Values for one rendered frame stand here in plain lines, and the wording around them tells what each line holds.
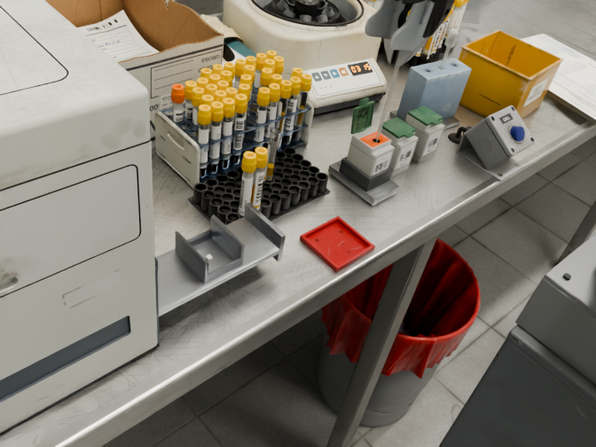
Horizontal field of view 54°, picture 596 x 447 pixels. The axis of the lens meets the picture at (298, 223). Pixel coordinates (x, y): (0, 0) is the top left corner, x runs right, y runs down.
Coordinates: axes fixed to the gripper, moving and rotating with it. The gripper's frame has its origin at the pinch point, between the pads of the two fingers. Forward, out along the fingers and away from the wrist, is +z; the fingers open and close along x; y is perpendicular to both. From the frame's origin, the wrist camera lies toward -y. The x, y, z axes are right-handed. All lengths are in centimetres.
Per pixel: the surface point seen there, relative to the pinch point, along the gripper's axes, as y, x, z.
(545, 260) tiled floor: -124, 2, 108
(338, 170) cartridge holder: 2.4, -3.3, 19.0
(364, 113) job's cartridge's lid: -0.2, -3.2, 10.3
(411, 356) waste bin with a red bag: -21, 9, 70
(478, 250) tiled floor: -107, -16, 108
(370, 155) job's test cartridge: 2.0, 1.0, 13.8
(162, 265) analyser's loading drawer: 33.8, 0.6, 16.4
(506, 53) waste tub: -45.3, -7.3, 13.6
